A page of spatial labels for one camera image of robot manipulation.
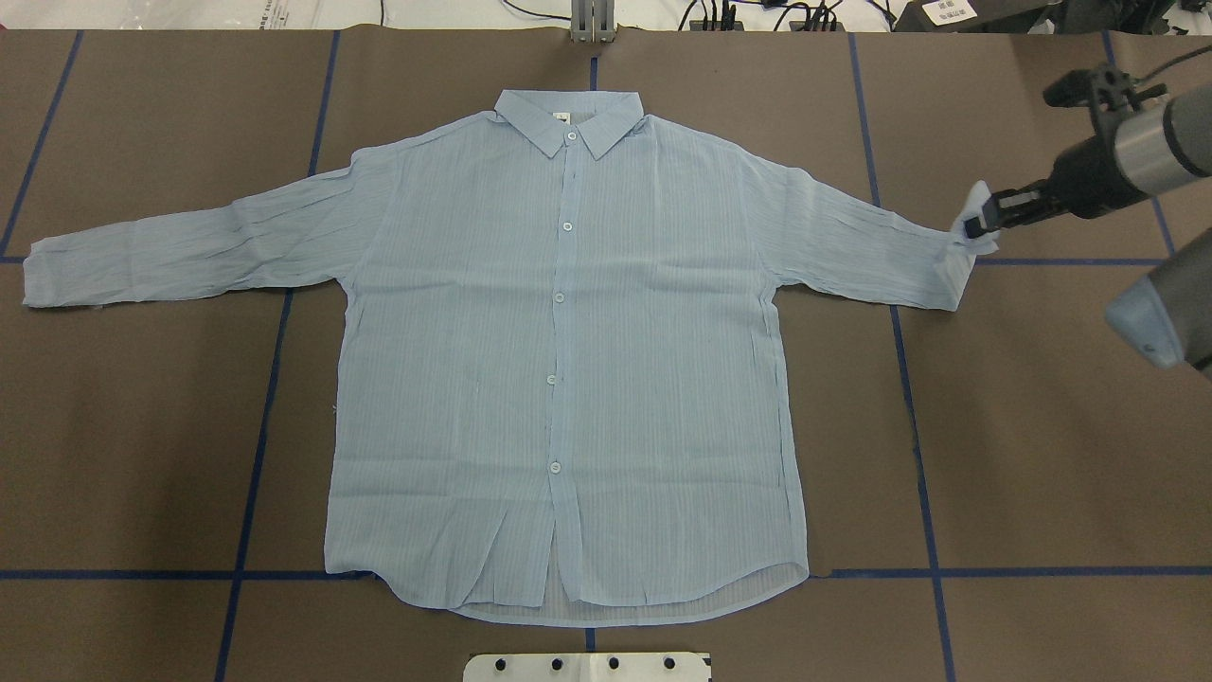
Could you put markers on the grey aluminium frame post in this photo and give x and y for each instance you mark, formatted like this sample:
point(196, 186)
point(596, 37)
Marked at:
point(592, 21)

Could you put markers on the light blue button-up shirt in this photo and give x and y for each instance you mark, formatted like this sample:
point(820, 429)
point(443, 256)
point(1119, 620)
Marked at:
point(562, 397)

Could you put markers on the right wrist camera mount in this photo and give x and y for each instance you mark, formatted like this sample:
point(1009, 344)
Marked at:
point(1109, 95)

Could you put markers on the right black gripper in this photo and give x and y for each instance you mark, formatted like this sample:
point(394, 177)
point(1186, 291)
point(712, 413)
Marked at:
point(1085, 176)

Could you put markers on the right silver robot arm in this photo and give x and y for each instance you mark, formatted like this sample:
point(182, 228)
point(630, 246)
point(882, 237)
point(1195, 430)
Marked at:
point(1145, 144)

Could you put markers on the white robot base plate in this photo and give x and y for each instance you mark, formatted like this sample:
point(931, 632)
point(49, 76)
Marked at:
point(658, 666)

